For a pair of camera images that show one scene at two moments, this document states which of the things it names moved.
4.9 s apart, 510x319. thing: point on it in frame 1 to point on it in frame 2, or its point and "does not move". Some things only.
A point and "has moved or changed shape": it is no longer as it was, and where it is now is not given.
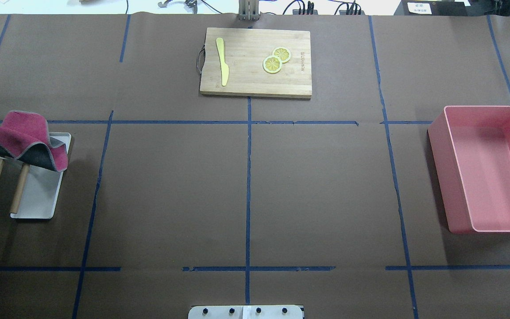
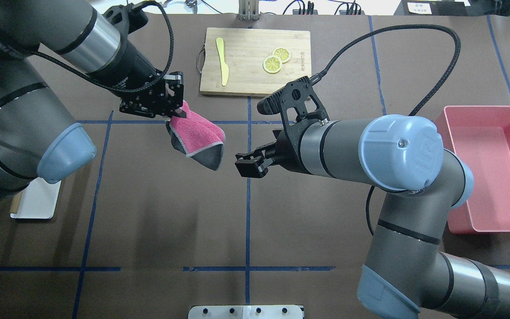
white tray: x=40 y=190 does not move
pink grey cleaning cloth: x=26 y=136 has moved or changed shape
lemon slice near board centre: x=272 y=64 does not move
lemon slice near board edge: x=283 y=52 does not move
